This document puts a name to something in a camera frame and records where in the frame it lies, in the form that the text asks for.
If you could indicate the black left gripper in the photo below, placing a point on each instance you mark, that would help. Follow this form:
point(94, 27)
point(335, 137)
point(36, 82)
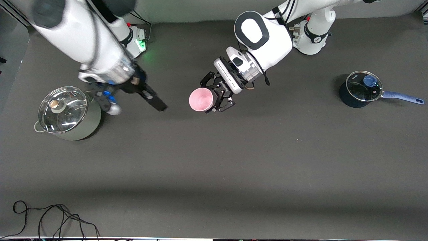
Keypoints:
point(219, 87)

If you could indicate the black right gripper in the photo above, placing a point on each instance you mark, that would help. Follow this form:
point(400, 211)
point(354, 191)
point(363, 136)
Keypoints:
point(135, 86)

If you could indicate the pink plastic cup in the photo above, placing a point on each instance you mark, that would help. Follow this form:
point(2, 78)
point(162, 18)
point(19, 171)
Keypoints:
point(200, 99)

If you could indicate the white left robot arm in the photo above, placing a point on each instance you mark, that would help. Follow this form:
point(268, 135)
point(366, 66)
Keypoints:
point(267, 36)

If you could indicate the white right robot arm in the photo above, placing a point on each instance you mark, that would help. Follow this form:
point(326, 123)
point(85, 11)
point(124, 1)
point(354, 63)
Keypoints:
point(77, 36)

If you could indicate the glass lid with metal knob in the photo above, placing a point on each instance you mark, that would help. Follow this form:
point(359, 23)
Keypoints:
point(67, 113)

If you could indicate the dark blue saucepan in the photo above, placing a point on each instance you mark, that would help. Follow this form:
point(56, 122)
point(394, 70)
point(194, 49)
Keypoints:
point(347, 98)

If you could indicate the glass lid with blue knob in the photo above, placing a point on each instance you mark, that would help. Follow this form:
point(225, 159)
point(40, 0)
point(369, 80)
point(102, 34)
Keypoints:
point(361, 88)

